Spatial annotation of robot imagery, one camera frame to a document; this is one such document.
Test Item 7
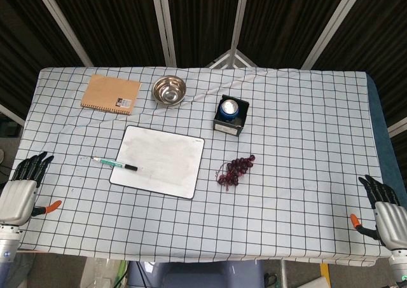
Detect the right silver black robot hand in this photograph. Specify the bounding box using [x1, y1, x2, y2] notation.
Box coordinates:
[349, 174, 407, 250]

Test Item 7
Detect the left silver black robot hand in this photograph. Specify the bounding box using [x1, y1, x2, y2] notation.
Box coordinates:
[0, 151, 63, 227]

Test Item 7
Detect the green marker pen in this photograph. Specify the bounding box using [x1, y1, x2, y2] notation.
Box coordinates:
[92, 156, 139, 172]

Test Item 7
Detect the white black checked tablecloth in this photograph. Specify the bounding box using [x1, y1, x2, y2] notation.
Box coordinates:
[17, 65, 394, 267]

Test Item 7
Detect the metal table leg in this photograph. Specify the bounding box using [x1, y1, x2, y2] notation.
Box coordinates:
[280, 259, 289, 288]

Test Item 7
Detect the brown spiral notebook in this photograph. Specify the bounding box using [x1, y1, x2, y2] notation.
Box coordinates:
[79, 74, 142, 116]

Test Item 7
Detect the white drawing board black rim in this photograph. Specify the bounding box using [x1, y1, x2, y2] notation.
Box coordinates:
[109, 125, 205, 200]

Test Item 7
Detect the bunch of purple grapes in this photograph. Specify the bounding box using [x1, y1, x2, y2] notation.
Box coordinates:
[216, 154, 256, 192]

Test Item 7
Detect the stainless steel bowl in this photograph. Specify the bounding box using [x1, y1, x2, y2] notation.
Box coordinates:
[151, 74, 188, 106]

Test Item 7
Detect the black cardboard box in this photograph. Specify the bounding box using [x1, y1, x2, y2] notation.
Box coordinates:
[212, 94, 250, 139]

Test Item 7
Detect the grey blue robot torso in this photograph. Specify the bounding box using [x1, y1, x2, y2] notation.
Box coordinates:
[126, 260, 265, 288]

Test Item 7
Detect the blue drink can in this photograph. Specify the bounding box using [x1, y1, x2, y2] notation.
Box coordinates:
[219, 99, 240, 122]

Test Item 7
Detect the white partition post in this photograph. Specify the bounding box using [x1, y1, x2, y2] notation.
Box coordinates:
[301, 0, 363, 70]
[229, 0, 251, 55]
[387, 116, 407, 139]
[149, 0, 177, 68]
[0, 103, 27, 126]
[31, 0, 94, 67]

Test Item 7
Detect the white metal frame foot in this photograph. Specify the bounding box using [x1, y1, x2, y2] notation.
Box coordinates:
[205, 48, 258, 69]

